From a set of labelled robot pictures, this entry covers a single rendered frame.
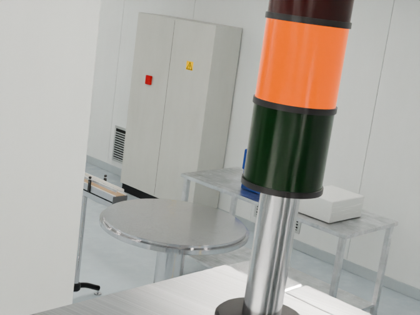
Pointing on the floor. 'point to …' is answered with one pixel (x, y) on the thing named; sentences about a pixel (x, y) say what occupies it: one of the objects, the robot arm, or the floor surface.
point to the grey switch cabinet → (179, 105)
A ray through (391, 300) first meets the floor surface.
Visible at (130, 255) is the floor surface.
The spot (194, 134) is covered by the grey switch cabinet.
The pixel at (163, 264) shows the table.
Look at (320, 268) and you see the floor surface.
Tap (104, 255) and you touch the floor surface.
